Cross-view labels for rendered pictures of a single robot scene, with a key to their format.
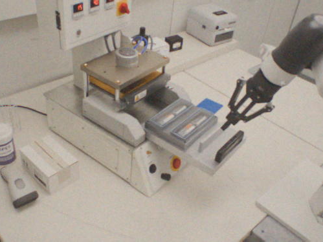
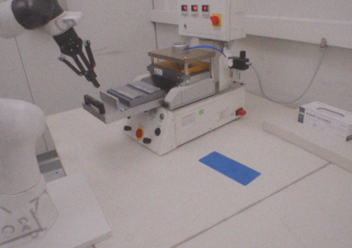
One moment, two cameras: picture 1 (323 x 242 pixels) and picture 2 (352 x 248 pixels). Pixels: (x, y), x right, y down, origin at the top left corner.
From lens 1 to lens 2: 1.90 m
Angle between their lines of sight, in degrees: 88
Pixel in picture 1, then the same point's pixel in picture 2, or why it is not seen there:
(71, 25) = (182, 19)
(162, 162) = (134, 120)
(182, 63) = (330, 150)
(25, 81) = (251, 87)
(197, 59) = not seen: outside the picture
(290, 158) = (123, 223)
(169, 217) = (99, 136)
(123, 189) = not seen: hidden behind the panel
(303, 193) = (65, 205)
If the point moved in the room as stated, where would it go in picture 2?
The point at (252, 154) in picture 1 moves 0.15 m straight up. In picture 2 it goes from (142, 190) to (137, 152)
